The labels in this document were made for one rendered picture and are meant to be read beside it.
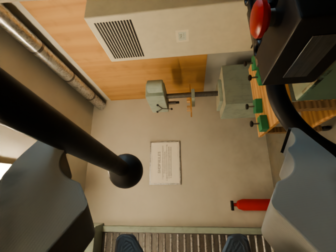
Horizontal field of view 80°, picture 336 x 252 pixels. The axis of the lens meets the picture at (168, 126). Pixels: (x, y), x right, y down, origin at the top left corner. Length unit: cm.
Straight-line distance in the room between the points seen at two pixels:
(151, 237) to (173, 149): 122
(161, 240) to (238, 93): 211
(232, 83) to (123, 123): 183
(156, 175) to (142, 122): 87
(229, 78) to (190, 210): 181
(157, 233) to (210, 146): 140
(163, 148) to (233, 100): 134
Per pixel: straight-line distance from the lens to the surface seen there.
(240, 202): 292
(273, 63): 20
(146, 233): 310
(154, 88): 222
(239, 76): 241
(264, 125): 160
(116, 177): 20
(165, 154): 305
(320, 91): 26
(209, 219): 304
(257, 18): 19
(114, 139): 333
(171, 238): 305
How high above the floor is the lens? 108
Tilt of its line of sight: 6 degrees up
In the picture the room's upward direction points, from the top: 92 degrees counter-clockwise
